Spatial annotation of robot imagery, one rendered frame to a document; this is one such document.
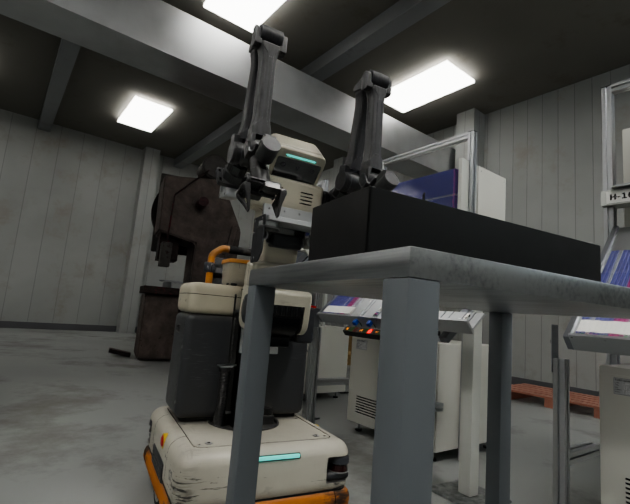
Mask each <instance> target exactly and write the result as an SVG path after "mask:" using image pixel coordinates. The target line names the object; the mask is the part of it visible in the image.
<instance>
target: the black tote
mask: <svg viewBox="0 0 630 504"><path fill-rule="evenodd" d="M406 246H415V247H420V248H425V249H431V250H436V251H441V252H446V253H451V254H457V255H462V256H467V257H472V258H478V259H483V260H488V261H493V262H498V263H504V264H509V265H514V266H519V267H525V268H530V269H535V270H540V271H546V272H551V273H556V274H561V275H566V276H572V277H577V278H582V279H587V280H593V281H598V282H601V256H600V246H599V245H595V244H591V243H588V242H584V241H580V240H576V239H572V238H568V237H564V236H561V235H557V234H553V233H549V232H545V231H541V230H538V229H534V228H530V227H526V226H522V225H518V224H514V223H511V222H507V221H503V220H499V219H495V218H491V217H488V216H484V215H480V214H476V213H472V212H468V211H464V210H461V209H457V208H453V207H449V206H445V205H441V204H438V203H434V202H430V201H426V200H422V199H418V198H414V197H411V196H407V195H403V194H399V193H395V192H391V191H388V190H384V189H380V188H376V187H372V186H368V187H366V188H363V189H360V190H358V191H355V192H353V193H350V194H348V195H345V196H343V197H340V198H337V199H335V200H332V201H330V202H327V203H325V204H322V205H319V206H317V207H314V208H313V212H312V224H311V236H310V247H309V259H308V261H313V260H319V259H326V258H333V257H339V256H346V255H353V254H359V253H366V252H373V251H379V250H386V249H393V248H399V247H406Z"/></svg>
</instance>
